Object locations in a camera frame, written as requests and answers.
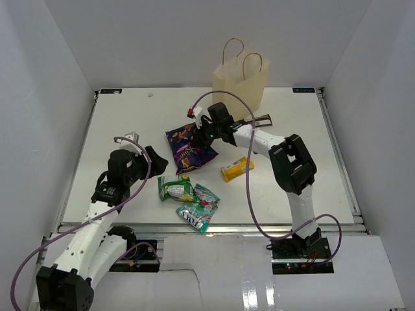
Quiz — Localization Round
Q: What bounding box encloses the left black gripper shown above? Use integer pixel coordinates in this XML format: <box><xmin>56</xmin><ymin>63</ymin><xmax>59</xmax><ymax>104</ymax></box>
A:
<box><xmin>124</xmin><ymin>146</ymin><xmax>168</xmax><ymax>186</ymax></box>

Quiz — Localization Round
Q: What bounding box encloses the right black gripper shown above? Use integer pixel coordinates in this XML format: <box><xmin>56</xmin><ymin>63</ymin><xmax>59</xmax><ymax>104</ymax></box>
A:
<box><xmin>192</xmin><ymin>117</ymin><xmax>223</xmax><ymax>148</ymax></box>

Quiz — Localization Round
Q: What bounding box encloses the dark blue purple snack bag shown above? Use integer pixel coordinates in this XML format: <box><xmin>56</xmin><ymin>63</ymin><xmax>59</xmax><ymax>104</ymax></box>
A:
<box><xmin>165</xmin><ymin>123</ymin><xmax>218</xmax><ymax>175</ymax></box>

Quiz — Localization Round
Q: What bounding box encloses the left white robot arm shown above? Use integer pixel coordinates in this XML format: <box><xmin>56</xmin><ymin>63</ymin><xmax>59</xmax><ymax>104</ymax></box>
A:
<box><xmin>36</xmin><ymin>146</ymin><xmax>168</xmax><ymax>310</ymax></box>

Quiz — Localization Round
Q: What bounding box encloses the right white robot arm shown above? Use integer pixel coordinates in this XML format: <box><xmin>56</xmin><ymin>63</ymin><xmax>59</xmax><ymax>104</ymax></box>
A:
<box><xmin>187</xmin><ymin>102</ymin><xmax>321</xmax><ymax>259</ymax></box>

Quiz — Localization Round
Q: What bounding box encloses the teal Fox's candy bag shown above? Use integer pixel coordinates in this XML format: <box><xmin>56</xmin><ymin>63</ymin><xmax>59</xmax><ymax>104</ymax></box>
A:
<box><xmin>176</xmin><ymin>183</ymin><xmax>220</xmax><ymax>234</ymax></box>

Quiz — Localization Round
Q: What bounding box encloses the green snack packet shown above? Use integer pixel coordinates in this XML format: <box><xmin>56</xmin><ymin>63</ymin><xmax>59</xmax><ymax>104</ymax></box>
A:
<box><xmin>158</xmin><ymin>175</ymin><xmax>196</xmax><ymax>202</ymax></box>

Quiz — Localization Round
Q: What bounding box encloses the brown chocolate bar upper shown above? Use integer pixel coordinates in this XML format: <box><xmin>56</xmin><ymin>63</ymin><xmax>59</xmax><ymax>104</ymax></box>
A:
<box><xmin>254</xmin><ymin>114</ymin><xmax>273</xmax><ymax>127</ymax></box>

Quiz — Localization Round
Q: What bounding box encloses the yellow snack bar wrapper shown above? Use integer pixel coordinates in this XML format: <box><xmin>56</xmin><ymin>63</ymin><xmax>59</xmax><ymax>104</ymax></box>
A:
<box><xmin>220</xmin><ymin>157</ymin><xmax>254</xmax><ymax>182</ymax></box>

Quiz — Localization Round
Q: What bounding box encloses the right blue corner label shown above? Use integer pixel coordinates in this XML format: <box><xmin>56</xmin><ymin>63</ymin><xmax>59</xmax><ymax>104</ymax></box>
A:
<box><xmin>292</xmin><ymin>87</ymin><xmax>315</xmax><ymax>93</ymax></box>

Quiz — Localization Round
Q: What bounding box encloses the blue corner label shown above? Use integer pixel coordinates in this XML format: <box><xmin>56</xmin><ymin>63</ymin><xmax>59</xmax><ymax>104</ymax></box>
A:
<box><xmin>99</xmin><ymin>88</ymin><xmax>123</xmax><ymax>95</ymax></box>
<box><xmin>292</xmin><ymin>87</ymin><xmax>315</xmax><ymax>93</ymax></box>

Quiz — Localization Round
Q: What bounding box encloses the left blue corner label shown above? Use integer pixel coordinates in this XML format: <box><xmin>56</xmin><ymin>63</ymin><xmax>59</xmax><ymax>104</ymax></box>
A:
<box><xmin>99</xmin><ymin>88</ymin><xmax>123</xmax><ymax>95</ymax></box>

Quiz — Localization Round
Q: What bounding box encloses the white paper sheet front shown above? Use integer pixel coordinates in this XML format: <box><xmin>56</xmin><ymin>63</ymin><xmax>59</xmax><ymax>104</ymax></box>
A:
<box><xmin>91</xmin><ymin>235</ymin><xmax>404</xmax><ymax>310</ymax></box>

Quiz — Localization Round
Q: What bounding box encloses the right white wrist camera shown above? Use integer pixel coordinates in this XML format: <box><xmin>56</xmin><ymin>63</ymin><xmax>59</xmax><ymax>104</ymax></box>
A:
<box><xmin>187</xmin><ymin>106</ymin><xmax>206</xmax><ymax>129</ymax></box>

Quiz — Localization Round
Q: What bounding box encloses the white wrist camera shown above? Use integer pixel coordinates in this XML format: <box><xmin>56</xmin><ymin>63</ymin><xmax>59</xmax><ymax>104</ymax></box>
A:
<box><xmin>114</xmin><ymin>132</ymin><xmax>141</xmax><ymax>154</ymax></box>
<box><xmin>187</xmin><ymin>106</ymin><xmax>206</xmax><ymax>129</ymax></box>

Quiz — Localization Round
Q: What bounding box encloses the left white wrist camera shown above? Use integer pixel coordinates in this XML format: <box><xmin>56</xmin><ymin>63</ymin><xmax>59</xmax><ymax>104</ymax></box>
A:
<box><xmin>114</xmin><ymin>132</ymin><xmax>141</xmax><ymax>154</ymax></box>

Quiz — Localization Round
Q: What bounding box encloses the aluminium table frame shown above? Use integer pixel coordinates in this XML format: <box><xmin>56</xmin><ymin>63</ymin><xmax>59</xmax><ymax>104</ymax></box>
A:
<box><xmin>25</xmin><ymin>86</ymin><xmax>369</xmax><ymax>311</ymax></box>

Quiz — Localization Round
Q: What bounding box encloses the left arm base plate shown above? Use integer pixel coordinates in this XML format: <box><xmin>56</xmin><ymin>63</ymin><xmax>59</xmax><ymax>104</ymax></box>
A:
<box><xmin>110</xmin><ymin>244</ymin><xmax>160</xmax><ymax>273</ymax></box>

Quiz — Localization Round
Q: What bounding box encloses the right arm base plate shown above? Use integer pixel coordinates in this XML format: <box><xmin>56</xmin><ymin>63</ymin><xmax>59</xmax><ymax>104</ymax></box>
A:
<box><xmin>266</xmin><ymin>238</ymin><xmax>334</xmax><ymax>275</ymax></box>

